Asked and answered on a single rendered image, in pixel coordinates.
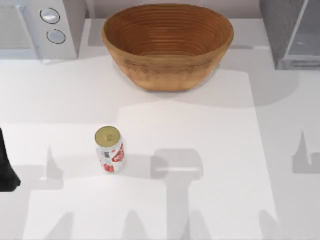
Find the pale microwave oven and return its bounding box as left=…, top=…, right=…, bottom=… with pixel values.
left=0, top=0, right=89, bottom=64

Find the brown woven basket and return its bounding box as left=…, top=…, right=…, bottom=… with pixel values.
left=101, top=2, right=235, bottom=92

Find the microwave knob with bright face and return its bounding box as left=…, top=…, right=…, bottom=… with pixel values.
left=39, top=7, right=61, bottom=25

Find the microwave knob with dull face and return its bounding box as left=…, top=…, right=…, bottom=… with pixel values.
left=45, top=28, right=67, bottom=45

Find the red and white can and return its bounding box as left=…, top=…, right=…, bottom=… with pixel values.
left=94, top=125, right=127, bottom=174

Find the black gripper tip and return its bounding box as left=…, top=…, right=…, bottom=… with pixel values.
left=0, top=127, right=22, bottom=193

